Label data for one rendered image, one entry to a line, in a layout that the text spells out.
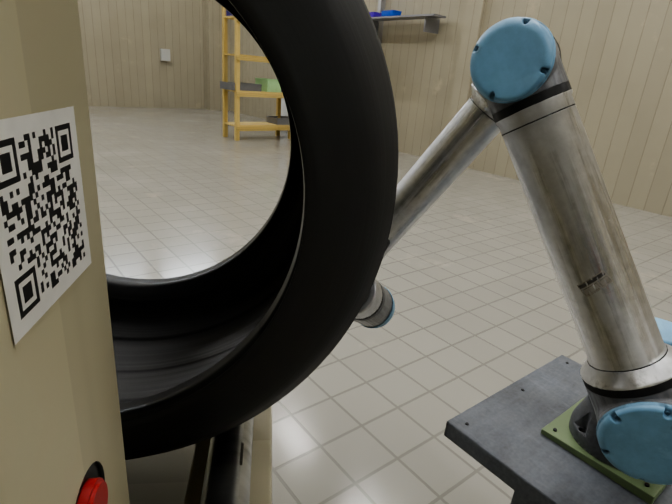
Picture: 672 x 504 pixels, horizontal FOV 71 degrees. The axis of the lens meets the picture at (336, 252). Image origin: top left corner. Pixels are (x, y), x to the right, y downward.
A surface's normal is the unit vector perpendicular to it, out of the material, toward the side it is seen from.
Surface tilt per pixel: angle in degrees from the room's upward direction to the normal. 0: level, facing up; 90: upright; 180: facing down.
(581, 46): 90
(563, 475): 0
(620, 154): 90
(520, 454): 0
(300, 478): 0
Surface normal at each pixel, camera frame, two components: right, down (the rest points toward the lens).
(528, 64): -0.52, 0.15
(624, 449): -0.44, 0.36
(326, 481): 0.08, -0.93
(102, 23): 0.61, 0.33
